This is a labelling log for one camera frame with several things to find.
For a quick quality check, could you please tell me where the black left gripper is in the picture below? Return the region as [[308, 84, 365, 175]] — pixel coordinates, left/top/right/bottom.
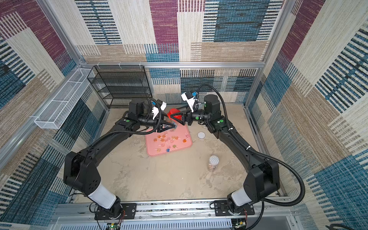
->
[[138, 112, 176, 135]]

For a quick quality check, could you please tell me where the white jar lid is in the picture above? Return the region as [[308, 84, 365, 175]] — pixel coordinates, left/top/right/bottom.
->
[[197, 132, 206, 139]]

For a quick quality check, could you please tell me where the patterned lid candy jar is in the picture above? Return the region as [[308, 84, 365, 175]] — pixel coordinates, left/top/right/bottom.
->
[[208, 155, 219, 172]]

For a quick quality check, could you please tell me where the red jar lid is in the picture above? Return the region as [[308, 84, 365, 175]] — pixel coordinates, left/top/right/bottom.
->
[[167, 108, 182, 120]]

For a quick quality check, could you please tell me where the red lid candy jar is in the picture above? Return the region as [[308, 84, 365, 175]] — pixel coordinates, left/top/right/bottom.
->
[[169, 124, 177, 132]]

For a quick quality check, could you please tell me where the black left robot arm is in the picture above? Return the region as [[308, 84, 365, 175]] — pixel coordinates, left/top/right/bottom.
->
[[63, 98, 174, 219]]

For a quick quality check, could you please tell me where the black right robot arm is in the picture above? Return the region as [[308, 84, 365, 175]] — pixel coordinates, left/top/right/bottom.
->
[[171, 92, 280, 215]]

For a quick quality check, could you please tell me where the pink plastic tray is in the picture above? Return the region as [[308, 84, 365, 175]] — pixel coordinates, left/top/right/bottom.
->
[[145, 125, 193, 156]]

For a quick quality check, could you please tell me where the black mesh shelf rack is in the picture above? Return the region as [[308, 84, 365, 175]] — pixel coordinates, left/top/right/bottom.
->
[[87, 65, 152, 109]]

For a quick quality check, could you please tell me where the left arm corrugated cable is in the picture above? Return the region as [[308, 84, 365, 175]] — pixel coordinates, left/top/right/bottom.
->
[[91, 98, 163, 147]]

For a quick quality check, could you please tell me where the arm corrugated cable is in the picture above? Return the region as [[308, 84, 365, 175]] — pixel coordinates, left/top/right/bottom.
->
[[197, 84, 306, 207], [91, 98, 163, 147]]

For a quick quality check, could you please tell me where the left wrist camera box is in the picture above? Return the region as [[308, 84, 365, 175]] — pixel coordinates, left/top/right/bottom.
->
[[151, 99, 167, 119]]

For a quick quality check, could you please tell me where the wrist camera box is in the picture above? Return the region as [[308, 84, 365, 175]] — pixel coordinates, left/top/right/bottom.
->
[[151, 99, 167, 119], [181, 91, 198, 113]]

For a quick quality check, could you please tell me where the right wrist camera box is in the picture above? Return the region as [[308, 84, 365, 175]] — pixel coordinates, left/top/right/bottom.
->
[[181, 91, 198, 113]]

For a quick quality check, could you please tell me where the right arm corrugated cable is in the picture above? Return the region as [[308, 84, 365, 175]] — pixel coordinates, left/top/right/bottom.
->
[[197, 84, 306, 207]]

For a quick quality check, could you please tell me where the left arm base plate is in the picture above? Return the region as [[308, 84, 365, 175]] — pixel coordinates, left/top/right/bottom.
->
[[94, 203, 137, 221]]

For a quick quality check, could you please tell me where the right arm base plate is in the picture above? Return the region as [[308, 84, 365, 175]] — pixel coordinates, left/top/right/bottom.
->
[[209, 200, 255, 216]]

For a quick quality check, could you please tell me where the white mesh wall basket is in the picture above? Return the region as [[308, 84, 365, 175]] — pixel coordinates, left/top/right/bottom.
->
[[34, 69, 91, 129]]

